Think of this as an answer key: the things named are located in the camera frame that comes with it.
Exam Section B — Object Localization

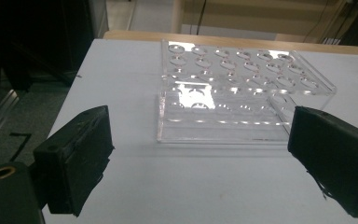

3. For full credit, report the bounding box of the clear acrylic tube rack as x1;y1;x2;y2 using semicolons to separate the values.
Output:
156;38;337;145

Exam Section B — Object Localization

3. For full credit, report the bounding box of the dark cabinet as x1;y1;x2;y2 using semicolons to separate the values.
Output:
55;0;110;73

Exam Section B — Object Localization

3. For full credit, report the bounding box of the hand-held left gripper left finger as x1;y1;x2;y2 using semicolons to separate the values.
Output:
32;105;116;217

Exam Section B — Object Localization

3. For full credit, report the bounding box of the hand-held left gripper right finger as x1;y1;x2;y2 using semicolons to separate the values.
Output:
287;105;358;219

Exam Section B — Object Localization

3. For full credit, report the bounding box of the light wooden furniture frame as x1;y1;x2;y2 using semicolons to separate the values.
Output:
171;0;349;43

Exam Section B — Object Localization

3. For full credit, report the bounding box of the white table mat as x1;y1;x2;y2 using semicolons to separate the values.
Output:
41;37;358;224

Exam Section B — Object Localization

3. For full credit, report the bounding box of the aluminium floor rail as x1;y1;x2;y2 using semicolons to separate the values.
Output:
0;89;21;153

